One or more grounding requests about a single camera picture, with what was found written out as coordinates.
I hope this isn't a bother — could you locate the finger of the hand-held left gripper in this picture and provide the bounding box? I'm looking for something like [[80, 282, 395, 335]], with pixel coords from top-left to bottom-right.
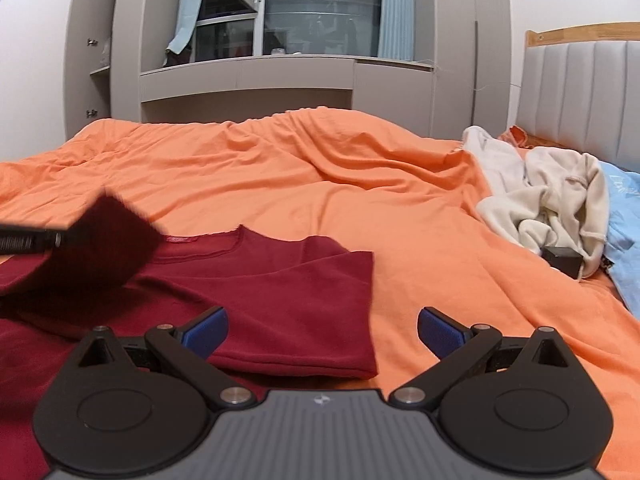
[[0, 228, 68, 255]]

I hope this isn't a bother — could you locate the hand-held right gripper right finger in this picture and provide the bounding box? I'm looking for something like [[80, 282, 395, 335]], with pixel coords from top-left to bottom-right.
[[389, 306, 576, 408]]

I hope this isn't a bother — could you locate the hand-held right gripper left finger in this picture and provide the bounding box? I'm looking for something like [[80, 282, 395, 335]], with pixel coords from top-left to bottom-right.
[[65, 306, 256, 408]]

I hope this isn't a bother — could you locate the dark red shirt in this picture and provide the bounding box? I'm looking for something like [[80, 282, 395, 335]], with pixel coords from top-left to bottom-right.
[[0, 187, 378, 466]]

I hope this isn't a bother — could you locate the small black box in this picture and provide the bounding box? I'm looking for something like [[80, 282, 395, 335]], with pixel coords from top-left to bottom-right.
[[541, 245, 585, 279]]

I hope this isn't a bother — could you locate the orange blanket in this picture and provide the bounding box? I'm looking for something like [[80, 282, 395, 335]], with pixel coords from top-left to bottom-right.
[[0, 106, 640, 480]]

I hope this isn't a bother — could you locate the cream garment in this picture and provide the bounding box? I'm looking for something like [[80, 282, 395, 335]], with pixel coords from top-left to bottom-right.
[[460, 126, 611, 281]]

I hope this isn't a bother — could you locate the light blue garment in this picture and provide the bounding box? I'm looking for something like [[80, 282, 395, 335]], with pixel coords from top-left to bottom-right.
[[597, 160, 640, 318]]

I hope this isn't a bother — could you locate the small orange cloth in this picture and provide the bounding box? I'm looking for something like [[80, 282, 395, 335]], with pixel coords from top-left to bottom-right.
[[497, 126, 531, 148]]

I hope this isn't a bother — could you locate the grey padded headboard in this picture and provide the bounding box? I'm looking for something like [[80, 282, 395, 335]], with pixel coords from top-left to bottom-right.
[[515, 22, 640, 173]]

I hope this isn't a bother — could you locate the light blue curtain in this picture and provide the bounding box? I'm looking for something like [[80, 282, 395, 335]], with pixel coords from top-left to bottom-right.
[[166, 0, 213, 56], [377, 0, 416, 61]]

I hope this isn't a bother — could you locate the grey wardrobe cabinet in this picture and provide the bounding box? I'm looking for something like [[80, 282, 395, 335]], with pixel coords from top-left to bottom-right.
[[62, 0, 513, 138]]

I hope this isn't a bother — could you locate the dark window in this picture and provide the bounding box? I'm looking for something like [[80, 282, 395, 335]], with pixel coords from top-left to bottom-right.
[[192, 0, 386, 63]]

